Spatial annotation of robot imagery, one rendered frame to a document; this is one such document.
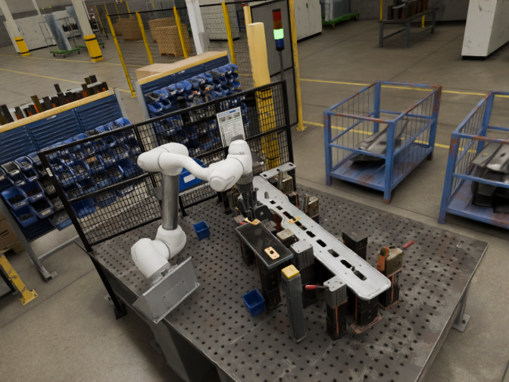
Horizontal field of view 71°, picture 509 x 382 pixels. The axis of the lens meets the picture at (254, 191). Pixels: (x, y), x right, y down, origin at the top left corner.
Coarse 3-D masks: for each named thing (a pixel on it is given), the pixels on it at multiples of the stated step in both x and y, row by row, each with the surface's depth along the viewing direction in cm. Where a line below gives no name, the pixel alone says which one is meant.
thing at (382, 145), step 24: (336, 120) 409; (360, 120) 449; (384, 120) 343; (408, 120) 436; (432, 120) 417; (360, 144) 425; (384, 144) 432; (408, 144) 380; (432, 144) 437; (336, 168) 434; (360, 168) 426; (384, 168) 418; (408, 168) 404; (384, 192) 381
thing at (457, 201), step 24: (480, 120) 367; (456, 144) 302; (480, 144) 396; (504, 144) 340; (480, 168) 374; (504, 168) 319; (456, 192) 357; (480, 192) 328; (504, 192) 329; (480, 216) 318; (504, 216) 318
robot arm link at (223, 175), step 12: (168, 156) 186; (180, 156) 183; (168, 168) 188; (192, 168) 168; (204, 168) 163; (216, 168) 154; (228, 168) 153; (240, 168) 159; (216, 180) 150; (228, 180) 152
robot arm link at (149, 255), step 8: (144, 240) 215; (152, 240) 220; (136, 248) 211; (144, 248) 211; (152, 248) 214; (160, 248) 217; (136, 256) 210; (144, 256) 210; (152, 256) 211; (160, 256) 214; (168, 256) 222; (136, 264) 212; (144, 264) 209; (152, 264) 209; (160, 264) 211; (144, 272) 211; (152, 272) 209
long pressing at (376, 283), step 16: (256, 176) 275; (272, 192) 251; (272, 208) 233; (288, 208) 231; (288, 224) 217; (304, 224) 214; (336, 240) 198; (320, 256) 189; (352, 256) 186; (336, 272) 177; (352, 272) 176; (368, 272) 175; (352, 288) 168; (368, 288) 167; (384, 288) 166
